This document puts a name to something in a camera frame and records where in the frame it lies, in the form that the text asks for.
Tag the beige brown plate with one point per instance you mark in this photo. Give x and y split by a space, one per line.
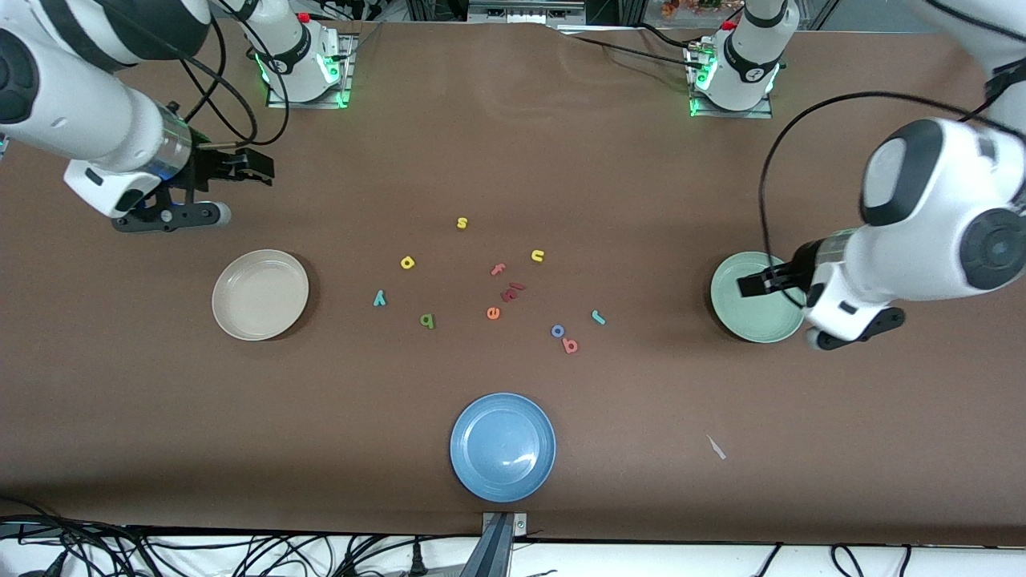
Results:
260 295

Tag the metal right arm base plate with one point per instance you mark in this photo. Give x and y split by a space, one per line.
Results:
276 101

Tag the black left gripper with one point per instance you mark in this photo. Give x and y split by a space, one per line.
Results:
795 272

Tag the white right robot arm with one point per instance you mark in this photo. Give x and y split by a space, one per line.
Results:
80 120

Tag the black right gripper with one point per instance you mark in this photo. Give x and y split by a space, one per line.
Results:
210 167

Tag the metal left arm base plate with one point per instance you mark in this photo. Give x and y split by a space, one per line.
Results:
761 114

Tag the pink foam letter a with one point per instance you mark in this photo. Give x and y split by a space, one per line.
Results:
571 348

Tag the grey camera pole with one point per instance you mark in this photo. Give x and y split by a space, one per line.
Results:
493 553

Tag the metal table edge bracket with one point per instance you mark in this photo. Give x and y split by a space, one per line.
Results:
519 522

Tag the brown table cover sheet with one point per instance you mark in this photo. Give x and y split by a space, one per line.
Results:
160 417

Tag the blue plate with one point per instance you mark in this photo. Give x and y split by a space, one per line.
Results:
502 447

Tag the orange flower decoration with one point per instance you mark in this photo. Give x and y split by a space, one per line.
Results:
689 6

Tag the white paper scrap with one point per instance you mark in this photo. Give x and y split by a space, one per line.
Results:
716 447

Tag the pale green plate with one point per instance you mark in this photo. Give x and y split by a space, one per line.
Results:
753 320

